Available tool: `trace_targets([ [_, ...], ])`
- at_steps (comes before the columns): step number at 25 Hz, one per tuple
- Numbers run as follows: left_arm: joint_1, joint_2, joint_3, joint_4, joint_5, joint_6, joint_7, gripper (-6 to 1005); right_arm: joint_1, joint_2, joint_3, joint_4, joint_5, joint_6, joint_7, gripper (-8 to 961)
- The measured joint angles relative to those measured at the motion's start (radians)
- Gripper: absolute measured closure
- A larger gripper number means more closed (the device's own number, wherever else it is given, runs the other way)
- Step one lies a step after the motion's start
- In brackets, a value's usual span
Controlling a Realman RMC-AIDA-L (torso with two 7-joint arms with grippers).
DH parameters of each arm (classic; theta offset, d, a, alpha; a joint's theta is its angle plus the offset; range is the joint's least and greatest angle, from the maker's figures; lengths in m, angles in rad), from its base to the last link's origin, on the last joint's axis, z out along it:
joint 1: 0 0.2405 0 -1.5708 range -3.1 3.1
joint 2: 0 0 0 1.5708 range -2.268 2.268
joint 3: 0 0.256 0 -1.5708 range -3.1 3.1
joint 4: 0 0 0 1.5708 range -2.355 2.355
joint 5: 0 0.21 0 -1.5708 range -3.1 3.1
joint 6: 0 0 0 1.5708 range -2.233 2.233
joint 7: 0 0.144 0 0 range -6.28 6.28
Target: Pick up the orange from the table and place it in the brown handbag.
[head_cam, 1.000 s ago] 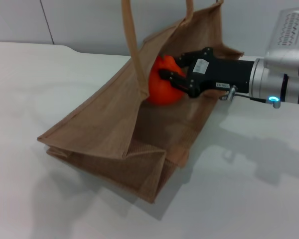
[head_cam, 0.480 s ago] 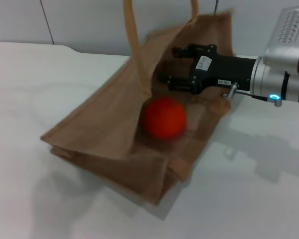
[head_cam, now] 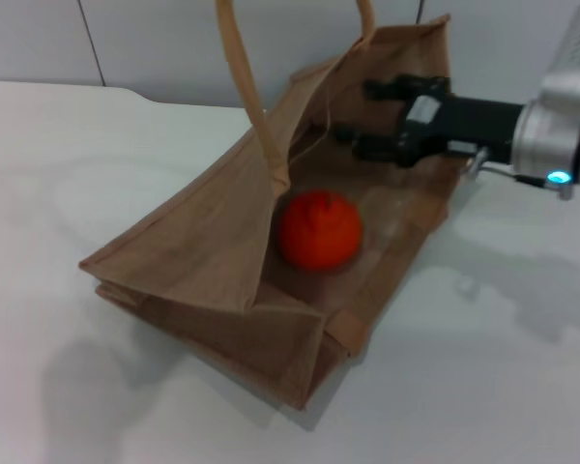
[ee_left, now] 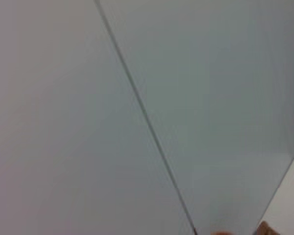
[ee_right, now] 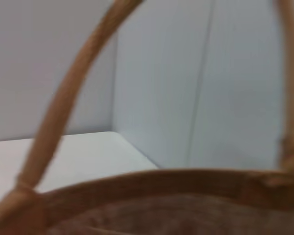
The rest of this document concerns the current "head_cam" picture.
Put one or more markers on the orange toy fruit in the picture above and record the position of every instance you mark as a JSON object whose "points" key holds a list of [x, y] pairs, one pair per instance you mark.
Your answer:
{"points": [[319, 232]]}

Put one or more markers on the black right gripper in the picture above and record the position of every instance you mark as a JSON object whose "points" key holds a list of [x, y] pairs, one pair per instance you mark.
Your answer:
{"points": [[469, 125]]}

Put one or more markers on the brown jute handbag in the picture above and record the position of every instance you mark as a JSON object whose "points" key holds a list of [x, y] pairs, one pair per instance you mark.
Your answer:
{"points": [[212, 251]]}

